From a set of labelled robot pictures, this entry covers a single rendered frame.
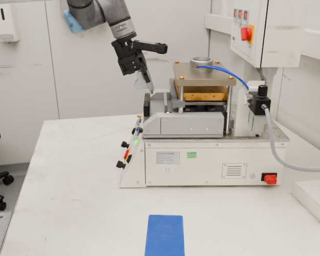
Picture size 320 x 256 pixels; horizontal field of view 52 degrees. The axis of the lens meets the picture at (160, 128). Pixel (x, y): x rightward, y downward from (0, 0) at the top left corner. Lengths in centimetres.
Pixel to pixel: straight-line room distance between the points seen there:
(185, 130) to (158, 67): 163
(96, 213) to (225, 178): 42
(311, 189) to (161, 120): 50
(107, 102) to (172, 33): 73
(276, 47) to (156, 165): 50
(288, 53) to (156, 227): 61
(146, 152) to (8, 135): 186
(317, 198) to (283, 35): 48
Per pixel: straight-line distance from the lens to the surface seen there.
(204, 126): 102
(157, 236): 92
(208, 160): 107
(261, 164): 111
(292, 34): 101
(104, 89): 260
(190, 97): 105
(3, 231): 103
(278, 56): 101
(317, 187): 114
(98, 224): 97
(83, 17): 103
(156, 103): 123
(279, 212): 106
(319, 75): 153
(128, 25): 108
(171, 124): 101
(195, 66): 108
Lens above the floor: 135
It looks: 22 degrees down
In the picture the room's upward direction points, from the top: straight up
